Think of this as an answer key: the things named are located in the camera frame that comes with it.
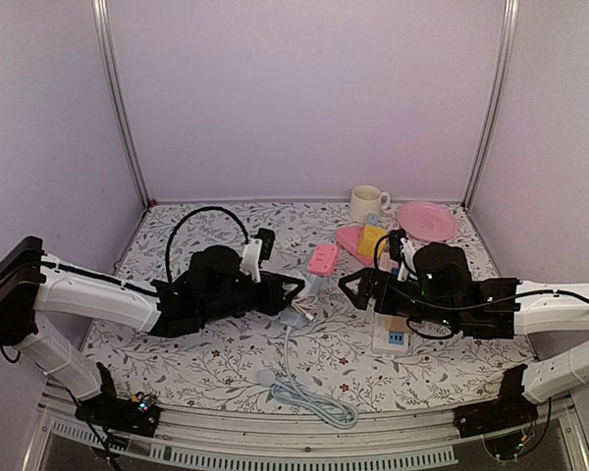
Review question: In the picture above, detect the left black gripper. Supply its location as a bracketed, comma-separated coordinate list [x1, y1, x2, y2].
[200, 272, 305, 325]

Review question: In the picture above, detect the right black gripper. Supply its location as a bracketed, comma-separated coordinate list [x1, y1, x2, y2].
[339, 267, 460, 329]

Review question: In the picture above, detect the pink plug adapter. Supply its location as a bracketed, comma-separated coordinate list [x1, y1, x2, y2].
[306, 243, 340, 277]

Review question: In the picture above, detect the light blue power strip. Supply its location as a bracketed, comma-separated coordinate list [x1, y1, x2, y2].
[257, 315, 359, 431]

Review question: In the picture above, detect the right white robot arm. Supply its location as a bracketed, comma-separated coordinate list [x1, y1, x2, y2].
[339, 242, 589, 428]

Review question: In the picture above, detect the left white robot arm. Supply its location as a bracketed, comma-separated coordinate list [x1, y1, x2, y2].
[0, 236, 305, 426]

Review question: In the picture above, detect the pink cube socket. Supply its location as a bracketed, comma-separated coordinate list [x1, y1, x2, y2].
[378, 252, 399, 272]

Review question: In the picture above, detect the beige cube socket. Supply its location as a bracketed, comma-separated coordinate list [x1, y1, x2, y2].
[384, 316, 410, 334]

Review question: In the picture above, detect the yellow cube socket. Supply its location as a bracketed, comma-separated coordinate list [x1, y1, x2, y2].
[357, 224, 387, 259]

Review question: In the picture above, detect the white power strip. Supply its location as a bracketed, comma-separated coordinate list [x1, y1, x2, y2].
[372, 312, 409, 356]

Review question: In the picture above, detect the pink flat power strip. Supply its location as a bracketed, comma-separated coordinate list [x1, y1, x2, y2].
[336, 226, 373, 266]

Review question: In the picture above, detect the small light blue adapter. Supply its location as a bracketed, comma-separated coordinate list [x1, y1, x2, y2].
[366, 213, 381, 228]

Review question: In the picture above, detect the cream ceramic mug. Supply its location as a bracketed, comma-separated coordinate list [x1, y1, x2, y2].
[348, 184, 391, 223]

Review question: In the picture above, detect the pink plate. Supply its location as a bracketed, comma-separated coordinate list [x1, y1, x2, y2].
[398, 201, 457, 242]

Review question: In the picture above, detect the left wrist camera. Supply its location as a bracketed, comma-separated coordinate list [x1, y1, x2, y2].
[240, 229, 276, 284]

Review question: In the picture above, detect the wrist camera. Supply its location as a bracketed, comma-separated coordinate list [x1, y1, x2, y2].
[389, 229, 416, 282]
[240, 229, 276, 284]

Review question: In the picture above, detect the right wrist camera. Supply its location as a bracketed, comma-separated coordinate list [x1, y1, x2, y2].
[389, 229, 416, 282]

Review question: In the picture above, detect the front aluminium rail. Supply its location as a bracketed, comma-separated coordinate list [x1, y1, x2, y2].
[24, 382, 589, 470]

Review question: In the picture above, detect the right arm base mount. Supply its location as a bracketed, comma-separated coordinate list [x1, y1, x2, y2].
[453, 364, 539, 438]

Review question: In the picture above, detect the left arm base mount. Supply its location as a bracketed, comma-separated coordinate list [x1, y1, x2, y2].
[75, 362, 161, 438]

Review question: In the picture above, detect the right aluminium frame post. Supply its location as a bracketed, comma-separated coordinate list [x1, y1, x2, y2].
[461, 0, 520, 213]

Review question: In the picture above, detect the aluminium frame post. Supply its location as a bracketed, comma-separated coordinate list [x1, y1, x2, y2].
[461, 0, 520, 213]
[91, 0, 151, 209]

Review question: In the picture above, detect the left aluminium frame post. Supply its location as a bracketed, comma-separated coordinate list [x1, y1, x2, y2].
[91, 0, 151, 209]

